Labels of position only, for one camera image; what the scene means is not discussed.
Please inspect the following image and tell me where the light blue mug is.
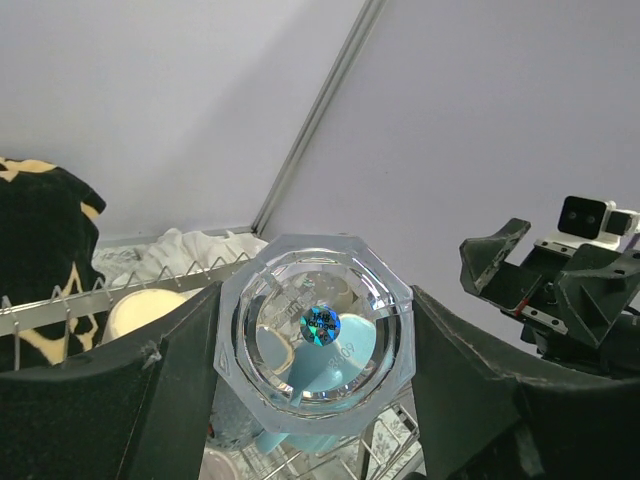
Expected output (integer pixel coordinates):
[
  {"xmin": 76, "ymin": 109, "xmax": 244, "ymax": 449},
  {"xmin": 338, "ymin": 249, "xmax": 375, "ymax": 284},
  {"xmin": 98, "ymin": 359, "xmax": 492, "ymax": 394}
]
[{"xmin": 254, "ymin": 314, "xmax": 377, "ymax": 457}]

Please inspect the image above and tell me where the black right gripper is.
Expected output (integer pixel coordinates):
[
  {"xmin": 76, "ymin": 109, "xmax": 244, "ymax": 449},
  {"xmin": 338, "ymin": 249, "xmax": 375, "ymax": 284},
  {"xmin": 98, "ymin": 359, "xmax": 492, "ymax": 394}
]
[{"xmin": 459, "ymin": 218, "xmax": 639, "ymax": 378}]

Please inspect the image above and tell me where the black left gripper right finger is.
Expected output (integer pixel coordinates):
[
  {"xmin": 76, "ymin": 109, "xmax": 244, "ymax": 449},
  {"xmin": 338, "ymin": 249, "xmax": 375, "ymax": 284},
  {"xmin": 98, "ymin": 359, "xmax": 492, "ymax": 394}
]
[{"xmin": 412, "ymin": 287, "xmax": 639, "ymax": 479}]

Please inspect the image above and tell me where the grey textured coffee mug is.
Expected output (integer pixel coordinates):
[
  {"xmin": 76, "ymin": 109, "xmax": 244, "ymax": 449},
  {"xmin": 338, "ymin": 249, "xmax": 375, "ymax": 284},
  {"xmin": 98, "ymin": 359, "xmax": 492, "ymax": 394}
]
[{"xmin": 206, "ymin": 378, "xmax": 263, "ymax": 451}]

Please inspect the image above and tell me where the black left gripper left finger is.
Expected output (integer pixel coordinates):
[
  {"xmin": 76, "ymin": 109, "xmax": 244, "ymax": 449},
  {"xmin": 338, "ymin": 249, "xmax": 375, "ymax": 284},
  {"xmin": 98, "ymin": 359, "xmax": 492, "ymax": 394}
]
[{"xmin": 1, "ymin": 282, "xmax": 221, "ymax": 479}]

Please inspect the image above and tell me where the white crumpled cloth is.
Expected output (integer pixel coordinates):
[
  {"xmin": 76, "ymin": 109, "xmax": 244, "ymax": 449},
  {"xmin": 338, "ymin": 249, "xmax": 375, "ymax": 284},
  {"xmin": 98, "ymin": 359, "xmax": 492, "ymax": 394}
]
[{"xmin": 93, "ymin": 228, "xmax": 267, "ymax": 287}]

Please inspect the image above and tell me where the black floral plush blanket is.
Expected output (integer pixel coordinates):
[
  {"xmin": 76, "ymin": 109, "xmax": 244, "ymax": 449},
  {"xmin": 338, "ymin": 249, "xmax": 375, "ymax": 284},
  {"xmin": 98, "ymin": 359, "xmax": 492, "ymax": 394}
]
[{"xmin": 1, "ymin": 158, "xmax": 107, "ymax": 371}]

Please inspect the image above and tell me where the right aluminium frame post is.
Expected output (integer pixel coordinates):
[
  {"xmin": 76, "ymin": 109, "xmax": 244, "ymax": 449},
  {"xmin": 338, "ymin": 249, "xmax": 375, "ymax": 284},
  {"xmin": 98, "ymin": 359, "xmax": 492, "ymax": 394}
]
[{"xmin": 251, "ymin": 0, "xmax": 387, "ymax": 237}]

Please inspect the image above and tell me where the pink mug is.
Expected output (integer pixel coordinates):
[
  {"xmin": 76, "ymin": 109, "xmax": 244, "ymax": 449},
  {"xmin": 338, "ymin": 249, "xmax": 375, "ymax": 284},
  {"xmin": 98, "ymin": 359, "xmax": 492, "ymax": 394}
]
[{"xmin": 198, "ymin": 448, "xmax": 241, "ymax": 480}]

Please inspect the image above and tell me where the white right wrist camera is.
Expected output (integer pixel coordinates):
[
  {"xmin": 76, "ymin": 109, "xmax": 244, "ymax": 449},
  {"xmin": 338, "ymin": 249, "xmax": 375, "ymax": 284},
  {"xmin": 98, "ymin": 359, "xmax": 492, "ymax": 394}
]
[{"xmin": 534, "ymin": 196, "xmax": 639, "ymax": 256}]

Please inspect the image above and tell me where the stainless steel dish rack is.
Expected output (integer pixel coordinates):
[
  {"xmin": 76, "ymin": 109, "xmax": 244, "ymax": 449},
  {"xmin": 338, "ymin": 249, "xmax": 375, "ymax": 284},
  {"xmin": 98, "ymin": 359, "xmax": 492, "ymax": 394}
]
[{"xmin": 1, "ymin": 234, "xmax": 416, "ymax": 479}]

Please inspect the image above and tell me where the clear faceted glass cup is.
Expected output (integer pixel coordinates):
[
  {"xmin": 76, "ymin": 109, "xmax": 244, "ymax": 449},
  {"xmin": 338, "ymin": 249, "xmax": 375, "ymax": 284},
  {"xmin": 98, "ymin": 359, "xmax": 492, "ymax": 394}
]
[{"xmin": 214, "ymin": 234, "xmax": 416, "ymax": 436}]

